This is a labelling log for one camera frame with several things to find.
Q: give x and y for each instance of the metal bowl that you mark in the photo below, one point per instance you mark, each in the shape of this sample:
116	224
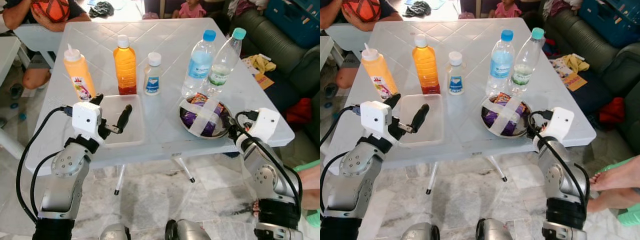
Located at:
183	117
484	116

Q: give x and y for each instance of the orange patterned ball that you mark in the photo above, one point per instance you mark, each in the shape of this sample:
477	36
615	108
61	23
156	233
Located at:
361	10
50	10

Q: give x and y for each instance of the person bare feet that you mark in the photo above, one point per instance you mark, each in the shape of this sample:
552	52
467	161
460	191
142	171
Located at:
311	185
617	180

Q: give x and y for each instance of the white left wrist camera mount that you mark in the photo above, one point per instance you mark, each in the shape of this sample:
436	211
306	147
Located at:
85	120
375	119

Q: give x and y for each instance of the grey right robot leg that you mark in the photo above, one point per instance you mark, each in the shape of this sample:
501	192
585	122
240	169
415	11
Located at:
497	231
190	231

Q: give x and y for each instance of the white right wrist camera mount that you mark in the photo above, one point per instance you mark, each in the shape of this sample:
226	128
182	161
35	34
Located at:
265	124
559	122

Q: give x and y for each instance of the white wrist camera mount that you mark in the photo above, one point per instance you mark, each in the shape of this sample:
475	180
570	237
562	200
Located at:
559	122
375	119
85	120
265	124

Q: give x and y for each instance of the white plastic table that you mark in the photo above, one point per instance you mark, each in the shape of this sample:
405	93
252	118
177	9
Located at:
475	45
165	50

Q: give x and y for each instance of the grey robot leg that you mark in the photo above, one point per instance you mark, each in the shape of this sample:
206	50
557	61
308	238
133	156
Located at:
420	232
115	232
497	231
190	231

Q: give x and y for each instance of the child in pink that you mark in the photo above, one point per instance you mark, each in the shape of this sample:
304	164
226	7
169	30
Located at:
190	10
506	9

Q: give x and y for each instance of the dark crumpled cloth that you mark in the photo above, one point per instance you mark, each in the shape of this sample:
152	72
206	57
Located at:
417	9
101	9

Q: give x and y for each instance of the red bag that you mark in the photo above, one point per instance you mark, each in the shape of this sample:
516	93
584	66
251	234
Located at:
612	110
299	111

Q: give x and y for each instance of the dark green sofa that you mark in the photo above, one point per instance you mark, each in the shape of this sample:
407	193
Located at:
615	70
295	65

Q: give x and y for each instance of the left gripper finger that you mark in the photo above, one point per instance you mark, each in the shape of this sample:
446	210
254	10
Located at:
98	100
420	117
125	117
393	101

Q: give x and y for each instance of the blue cap water bottle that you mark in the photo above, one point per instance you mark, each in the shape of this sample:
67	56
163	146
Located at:
200	65
501	65

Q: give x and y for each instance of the grey left robot leg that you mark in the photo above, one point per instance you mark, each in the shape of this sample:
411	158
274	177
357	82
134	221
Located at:
115	232
420	232

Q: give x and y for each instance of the small white bottle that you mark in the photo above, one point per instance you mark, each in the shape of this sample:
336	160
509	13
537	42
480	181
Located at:
152	80
455	80

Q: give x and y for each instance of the teal cap clear bottle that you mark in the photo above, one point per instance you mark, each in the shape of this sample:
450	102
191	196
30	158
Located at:
528	59
226	59

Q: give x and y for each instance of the seated person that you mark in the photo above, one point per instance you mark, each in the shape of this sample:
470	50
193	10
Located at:
332	11
15	12

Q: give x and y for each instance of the orange squeeze sauce bottle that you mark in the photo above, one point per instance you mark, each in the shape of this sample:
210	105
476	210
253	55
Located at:
80	75
379	72

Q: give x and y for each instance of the orange booklet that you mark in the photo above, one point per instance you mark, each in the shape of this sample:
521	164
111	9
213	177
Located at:
577	82
264	81

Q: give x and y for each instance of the orange juice bottle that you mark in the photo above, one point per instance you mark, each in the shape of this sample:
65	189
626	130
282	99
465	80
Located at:
125	70
426	67

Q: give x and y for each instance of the clear plastic container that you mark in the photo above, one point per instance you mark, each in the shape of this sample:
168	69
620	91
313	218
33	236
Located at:
137	115
436	115

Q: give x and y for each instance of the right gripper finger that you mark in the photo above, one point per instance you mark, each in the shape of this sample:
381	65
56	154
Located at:
232	132
529	130

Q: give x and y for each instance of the white plastic chair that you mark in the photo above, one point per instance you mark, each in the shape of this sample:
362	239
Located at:
350	35
40	37

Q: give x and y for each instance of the yellow cloth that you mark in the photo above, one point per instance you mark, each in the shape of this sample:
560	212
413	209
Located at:
264	63
577	63

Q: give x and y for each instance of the purple taped snack packet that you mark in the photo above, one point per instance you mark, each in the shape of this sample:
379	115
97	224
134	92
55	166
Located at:
495	120
192	120

